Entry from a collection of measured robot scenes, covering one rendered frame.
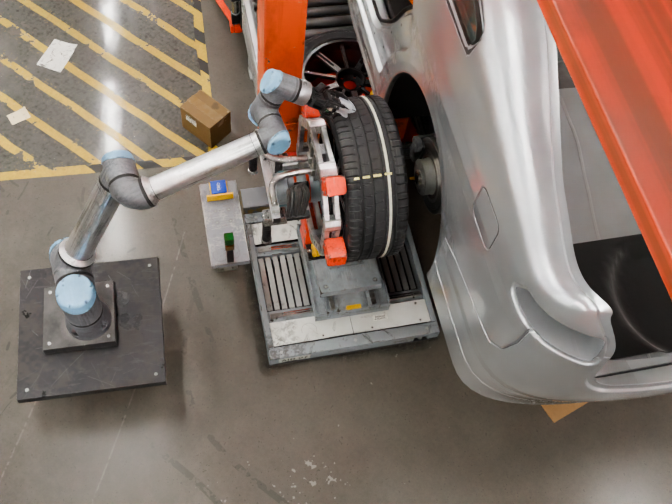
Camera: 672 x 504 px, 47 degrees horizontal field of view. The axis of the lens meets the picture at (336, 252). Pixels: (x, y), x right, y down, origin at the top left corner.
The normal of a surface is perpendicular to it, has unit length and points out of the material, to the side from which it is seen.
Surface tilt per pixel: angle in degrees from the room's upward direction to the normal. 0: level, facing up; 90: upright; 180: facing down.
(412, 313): 0
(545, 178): 20
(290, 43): 90
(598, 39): 0
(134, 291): 0
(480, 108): 75
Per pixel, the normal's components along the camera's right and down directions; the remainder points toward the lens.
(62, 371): 0.09, -0.47
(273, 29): 0.21, 0.87
